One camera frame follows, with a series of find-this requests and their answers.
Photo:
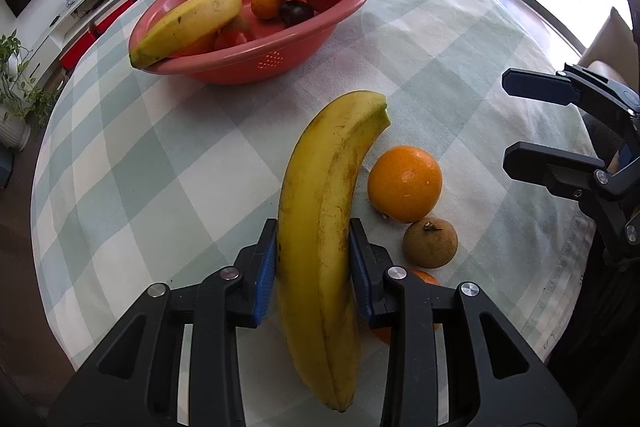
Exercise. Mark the dark plum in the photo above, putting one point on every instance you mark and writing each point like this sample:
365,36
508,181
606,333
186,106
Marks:
294,12

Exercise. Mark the tan longan fruit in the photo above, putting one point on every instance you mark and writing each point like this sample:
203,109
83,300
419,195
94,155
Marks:
241,23
430,243

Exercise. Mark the curved yellow banana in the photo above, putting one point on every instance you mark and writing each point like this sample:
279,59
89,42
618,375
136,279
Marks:
188,23

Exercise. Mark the trailing pothos plant left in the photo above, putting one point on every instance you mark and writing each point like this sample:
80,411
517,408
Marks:
20,95

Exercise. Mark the checkered green white tablecloth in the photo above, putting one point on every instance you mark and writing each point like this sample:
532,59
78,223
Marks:
144,179

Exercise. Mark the bumpy mandarin with stem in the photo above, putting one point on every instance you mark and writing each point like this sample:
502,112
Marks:
383,333

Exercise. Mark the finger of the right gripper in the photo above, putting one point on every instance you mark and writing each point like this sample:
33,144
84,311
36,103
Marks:
610,101
562,173

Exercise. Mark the right red storage box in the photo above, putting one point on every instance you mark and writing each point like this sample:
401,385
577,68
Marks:
104,21

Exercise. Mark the red storage box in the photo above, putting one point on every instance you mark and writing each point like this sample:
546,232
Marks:
71,57
104,21

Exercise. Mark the plant in white ribbed pot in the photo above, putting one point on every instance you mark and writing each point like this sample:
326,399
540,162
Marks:
14,131

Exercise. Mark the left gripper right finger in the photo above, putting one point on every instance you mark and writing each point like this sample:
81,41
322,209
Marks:
493,377

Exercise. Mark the smooth orange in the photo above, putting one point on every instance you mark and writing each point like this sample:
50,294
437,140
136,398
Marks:
405,184

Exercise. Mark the red plastic colander bowl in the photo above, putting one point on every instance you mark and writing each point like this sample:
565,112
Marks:
274,50

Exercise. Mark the long banana cut tip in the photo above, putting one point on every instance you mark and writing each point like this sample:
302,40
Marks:
316,302

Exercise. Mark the left red storage box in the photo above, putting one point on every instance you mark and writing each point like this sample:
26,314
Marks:
71,57

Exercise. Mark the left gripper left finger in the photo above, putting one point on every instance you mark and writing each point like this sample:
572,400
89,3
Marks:
132,377

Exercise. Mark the mandarin orange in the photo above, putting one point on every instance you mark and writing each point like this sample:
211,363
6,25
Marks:
266,9

